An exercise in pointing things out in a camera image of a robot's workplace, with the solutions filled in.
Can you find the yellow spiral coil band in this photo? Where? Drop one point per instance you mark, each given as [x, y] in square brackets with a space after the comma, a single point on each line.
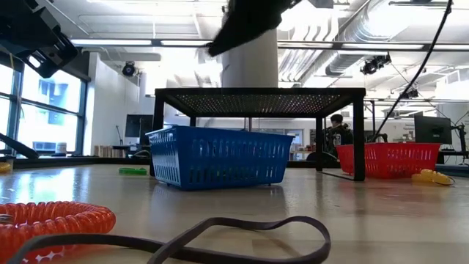
[4, 167]
[432, 177]

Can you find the blue plastic basket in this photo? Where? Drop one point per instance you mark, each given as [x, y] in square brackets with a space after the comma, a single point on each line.
[220, 157]

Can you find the white translucent cylinder container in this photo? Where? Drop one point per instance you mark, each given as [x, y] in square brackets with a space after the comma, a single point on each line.
[253, 66]

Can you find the long ceiling light bar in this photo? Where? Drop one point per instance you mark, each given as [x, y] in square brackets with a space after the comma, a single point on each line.
[117, 42]

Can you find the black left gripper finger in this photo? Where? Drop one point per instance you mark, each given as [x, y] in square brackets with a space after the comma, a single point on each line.
[55, 47]

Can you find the wooden boxes row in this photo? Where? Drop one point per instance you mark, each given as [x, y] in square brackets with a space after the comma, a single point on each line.
[106, 151]

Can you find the large dark-framed window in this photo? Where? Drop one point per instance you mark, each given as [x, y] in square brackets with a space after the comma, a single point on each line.
[47, 121]

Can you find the black metal rack frame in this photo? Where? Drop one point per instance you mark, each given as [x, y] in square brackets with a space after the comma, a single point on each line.
[373, 121]

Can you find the red plastic basket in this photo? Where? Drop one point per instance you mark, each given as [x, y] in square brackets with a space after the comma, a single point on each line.
[395, 157]

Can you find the black perforated metal riser stand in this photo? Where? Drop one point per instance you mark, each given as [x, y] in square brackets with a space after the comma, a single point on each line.
[256, 91]

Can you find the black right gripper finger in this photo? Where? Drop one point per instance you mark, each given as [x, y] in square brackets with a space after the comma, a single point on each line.
[249, 22]

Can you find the black office chair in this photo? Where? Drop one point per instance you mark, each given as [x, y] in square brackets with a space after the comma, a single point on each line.
[329, 159]

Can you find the black rubber band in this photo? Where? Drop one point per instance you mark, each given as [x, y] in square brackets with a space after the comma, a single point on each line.
[84, 239]

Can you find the black wall screen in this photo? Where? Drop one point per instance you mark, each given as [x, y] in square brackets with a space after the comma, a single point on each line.
[137, 125]

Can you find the person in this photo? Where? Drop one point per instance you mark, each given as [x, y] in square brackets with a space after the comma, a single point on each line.
[337, 121]

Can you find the orange spiral coil band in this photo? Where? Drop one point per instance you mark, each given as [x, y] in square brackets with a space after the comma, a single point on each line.
[73, 220]

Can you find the black round ceiling spotlight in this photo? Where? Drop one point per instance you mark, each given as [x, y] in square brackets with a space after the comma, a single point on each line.
[129, 69]

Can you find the black aluminium table frame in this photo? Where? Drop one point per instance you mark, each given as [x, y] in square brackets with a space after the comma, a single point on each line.
[55, 160]

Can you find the small black ceiling spotlight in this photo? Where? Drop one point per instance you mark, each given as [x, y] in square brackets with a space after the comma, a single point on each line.
[408, 94]

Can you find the black computer monitor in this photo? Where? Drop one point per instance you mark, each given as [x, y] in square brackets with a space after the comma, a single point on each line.
[432, 130]

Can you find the black ceiling spotlight cluster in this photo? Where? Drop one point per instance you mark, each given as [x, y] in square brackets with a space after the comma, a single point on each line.
[372, 66]

